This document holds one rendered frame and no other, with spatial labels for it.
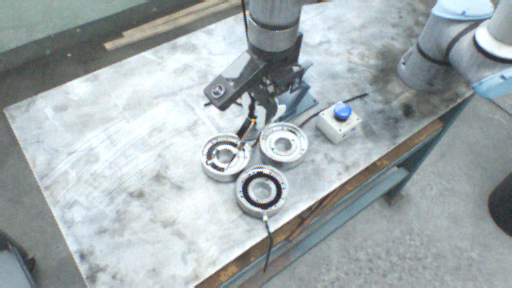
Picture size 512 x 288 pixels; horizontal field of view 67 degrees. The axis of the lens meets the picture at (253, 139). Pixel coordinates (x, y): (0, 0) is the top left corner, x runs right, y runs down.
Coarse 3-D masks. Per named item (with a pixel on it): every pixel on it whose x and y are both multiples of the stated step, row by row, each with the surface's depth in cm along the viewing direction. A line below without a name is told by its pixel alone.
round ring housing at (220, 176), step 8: (216, 136) 84; (224, 136) 85; (232, 136) 85; (208, 144) 84; (224, 152) 85; (232, 152) 84; (248, 152) 82; (216, 160) 82; (248, 160) 81; (208, 168) 79; (240, 168) 80; (216, 176) 79; (224, 176) 79; (232, 176) 79
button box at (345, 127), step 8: (336, 104) 91; (328, 112) 89; (352, 112) 89; (320, 120) 89; (328, 120) 88; (336, 120) 88; (344, 120) 87; (352, 120) 88; (360, 120) 88; (320, 128) 91; (328, 128) 88; (336, 128) 86; (344, 128) 87; (352, 128) 88; (328, 136) 90; (336, 136) 87; (344, 136) 89; (336, 144) 89
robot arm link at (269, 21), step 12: (252, 0) 52; (264, 0) 50; (276, 0) 50; (288, 0) 50; (300, 0) 51; (312, 0) 51; (252, 12) 53; (264, 12) 52; (276, 12) 51; (288, 12) 51; (300, 12) 54; (264, 24) 53; (276, 24) 53; (288, 24) 53
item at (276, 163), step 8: (272, 128) 87; (280, 128) 87; (288, 128) 88; (296, 128) 87; (264, 136) 86; (280, 136) 86; (288, 136) 86; (296, 136) 87; (304, 136) 85; (264, 144) 85; (272, 144) 85; (288, 144) 87; (304, 144) 85; (264, 152) 82; (280, 152) 84; (288, 152) 84; (304, 152) 83; (272, 160) 82; (280, 160) 81; (288, 160) 82; (296, 160) 82; (280, 168) 84
